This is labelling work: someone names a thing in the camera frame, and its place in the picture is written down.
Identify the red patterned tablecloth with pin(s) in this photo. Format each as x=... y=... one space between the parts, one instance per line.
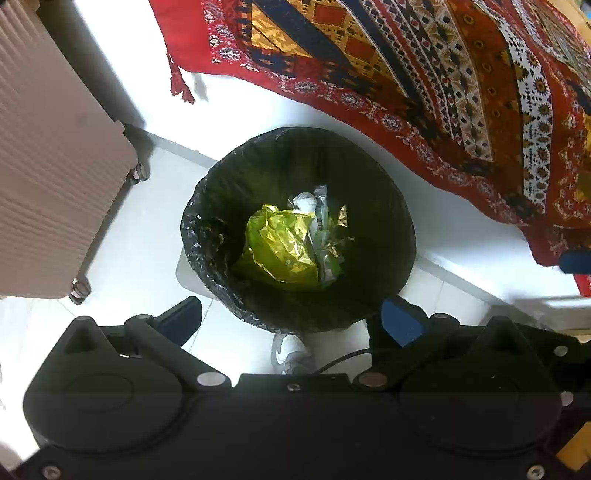
x=438 y=83

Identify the pink ribbed suitcase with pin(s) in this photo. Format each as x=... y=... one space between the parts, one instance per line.
x=46 y=161

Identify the person's white shoe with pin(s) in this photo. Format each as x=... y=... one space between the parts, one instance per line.
x=291 y=353

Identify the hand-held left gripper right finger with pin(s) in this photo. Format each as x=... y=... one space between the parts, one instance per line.
x=399 y=321

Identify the yellow-green foil wrapper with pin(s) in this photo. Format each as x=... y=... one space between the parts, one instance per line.
x=277 y=249

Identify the clear plastic wrapper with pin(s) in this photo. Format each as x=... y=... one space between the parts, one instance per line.
x=328 y=263

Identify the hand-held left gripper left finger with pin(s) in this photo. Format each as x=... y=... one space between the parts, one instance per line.
x=182 y=318

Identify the trash bin with black bag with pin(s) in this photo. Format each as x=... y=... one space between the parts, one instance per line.
x=369 y=207

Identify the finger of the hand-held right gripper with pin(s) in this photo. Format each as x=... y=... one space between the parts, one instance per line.
x=554 y=346
x=576 y=263

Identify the white paper ball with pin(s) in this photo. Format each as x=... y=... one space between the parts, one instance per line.
x=304 y=202

